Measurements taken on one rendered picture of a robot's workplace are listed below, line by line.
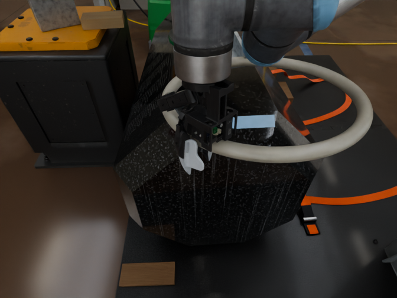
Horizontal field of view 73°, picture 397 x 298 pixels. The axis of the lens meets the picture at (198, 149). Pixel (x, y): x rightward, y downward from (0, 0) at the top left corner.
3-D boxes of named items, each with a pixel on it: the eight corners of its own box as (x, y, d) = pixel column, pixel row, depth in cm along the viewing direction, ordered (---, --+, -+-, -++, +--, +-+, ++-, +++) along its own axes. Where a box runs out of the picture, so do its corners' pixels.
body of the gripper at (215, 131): (209, 156, 46) (210, 93, 39) (176, 136, 51) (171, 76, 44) (236, 136, 51) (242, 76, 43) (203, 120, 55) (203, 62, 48)
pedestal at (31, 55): (34, 168, 172) (-39, 60, 119) (66, 106, 218) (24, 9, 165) (137, 165, 173) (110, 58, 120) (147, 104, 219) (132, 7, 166)
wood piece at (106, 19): (83, 30, 132) (80, 19, 129) (85, 22, 139) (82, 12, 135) (124, 27, 135) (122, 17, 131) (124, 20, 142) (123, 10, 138)
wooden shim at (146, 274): (119, 287, 121) (119, 285, 120) (123, 264, 128) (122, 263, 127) (174, 284, 122) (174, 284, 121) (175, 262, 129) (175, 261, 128)
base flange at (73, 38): (-10, 51, 125) (-16, 41, 122) (32, 13, 159) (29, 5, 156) (96, 50, 126) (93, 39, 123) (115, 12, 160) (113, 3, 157)
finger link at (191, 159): (195, 190, 52) (202, 149, 47) (175, 175, 55) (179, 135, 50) (206, 184, 54) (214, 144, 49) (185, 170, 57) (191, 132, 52)
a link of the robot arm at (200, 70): (160, 47, 41) (204, 32, 46) (163, 77, 44) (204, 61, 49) (204, 62, 36) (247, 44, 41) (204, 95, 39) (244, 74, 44)
